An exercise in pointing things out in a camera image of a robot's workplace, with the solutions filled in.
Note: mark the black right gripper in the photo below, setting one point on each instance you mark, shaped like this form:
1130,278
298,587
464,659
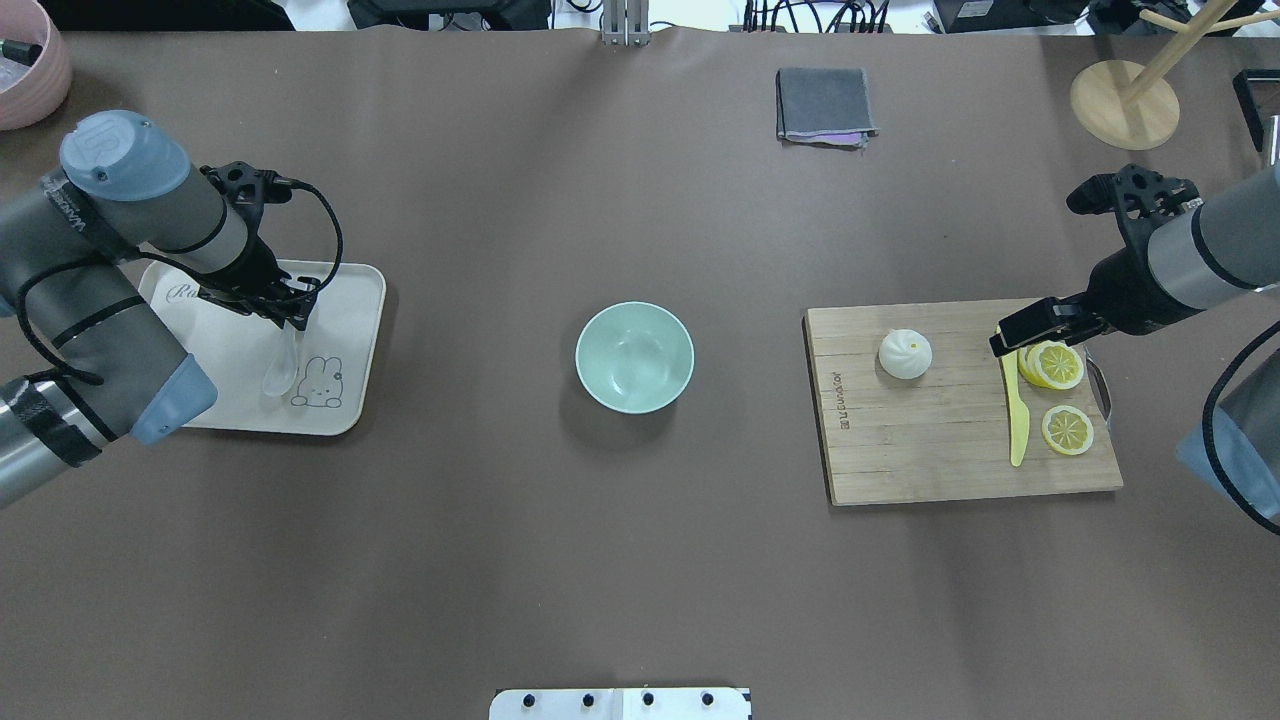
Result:
1125,288

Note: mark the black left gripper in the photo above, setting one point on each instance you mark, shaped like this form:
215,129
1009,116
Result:
255,271

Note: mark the white ceramic soup spoon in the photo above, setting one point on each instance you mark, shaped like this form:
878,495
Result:
283,367

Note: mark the white steamed bun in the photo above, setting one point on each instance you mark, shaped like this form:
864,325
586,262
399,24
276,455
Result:
905,354

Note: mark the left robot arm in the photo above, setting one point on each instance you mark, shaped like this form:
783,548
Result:
124,190

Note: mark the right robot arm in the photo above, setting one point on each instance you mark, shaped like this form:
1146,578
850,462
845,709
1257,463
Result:
1183,255

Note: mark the mint green bowl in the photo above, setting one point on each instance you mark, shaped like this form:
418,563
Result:
634,357

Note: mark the pink bowl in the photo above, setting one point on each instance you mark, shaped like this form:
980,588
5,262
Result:
33,92

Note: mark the stacked lemon slices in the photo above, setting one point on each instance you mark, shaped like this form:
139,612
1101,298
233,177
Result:
1051,365

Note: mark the cream rabbit serving tray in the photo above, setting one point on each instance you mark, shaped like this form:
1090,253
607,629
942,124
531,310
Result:
334,353

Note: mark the yellow plastic knife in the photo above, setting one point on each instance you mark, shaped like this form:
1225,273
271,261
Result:
1018,414

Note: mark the single lemon slice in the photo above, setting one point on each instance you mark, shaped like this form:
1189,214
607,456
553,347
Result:
1067,430

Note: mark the bamboo cutting board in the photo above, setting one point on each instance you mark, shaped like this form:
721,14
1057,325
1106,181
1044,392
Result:
944,436

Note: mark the wooden mug tree stand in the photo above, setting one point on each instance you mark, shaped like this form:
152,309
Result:
1131,106

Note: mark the grey folded cloth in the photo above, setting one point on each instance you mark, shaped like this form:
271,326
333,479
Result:
824,106

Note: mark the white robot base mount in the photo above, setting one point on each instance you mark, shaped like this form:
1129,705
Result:
696,702

